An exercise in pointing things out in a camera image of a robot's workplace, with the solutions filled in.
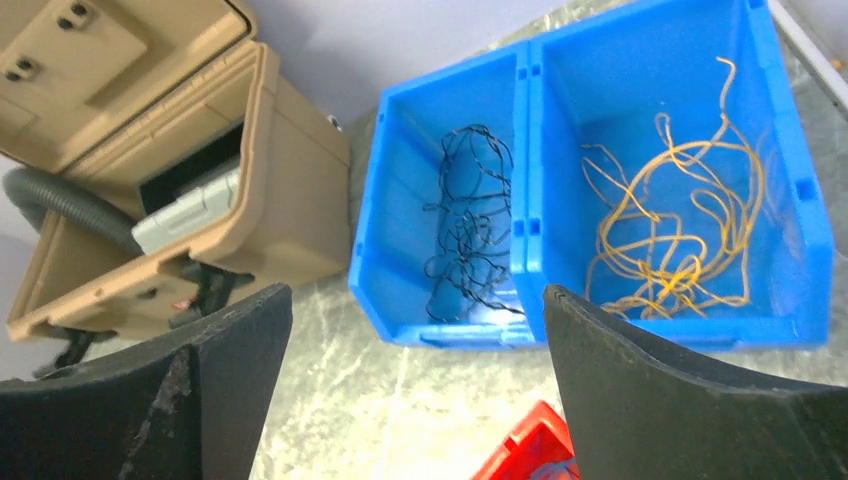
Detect red plastic bin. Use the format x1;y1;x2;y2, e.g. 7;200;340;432
472;401;580;480

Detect blue divided plastic bin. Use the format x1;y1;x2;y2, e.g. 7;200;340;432
348;1;835;351

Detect grey case in toolbox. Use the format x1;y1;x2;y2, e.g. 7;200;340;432
130;167;240;254

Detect tan plastic toolbox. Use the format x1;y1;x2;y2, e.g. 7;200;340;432
1;1;351;341

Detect black left toolbox latch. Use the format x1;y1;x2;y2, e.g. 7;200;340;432
33;328;117;379

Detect blue yellow black cables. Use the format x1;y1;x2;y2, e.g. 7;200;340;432
580;56;768;321

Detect black corrugated hose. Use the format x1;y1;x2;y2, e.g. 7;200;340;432
2;165;146;258

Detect black cable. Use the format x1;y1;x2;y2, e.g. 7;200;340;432
421;123;528;325

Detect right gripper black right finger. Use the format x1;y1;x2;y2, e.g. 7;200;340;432
544;284;847;479

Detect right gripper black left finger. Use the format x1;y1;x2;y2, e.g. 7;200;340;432
1;284;293;479

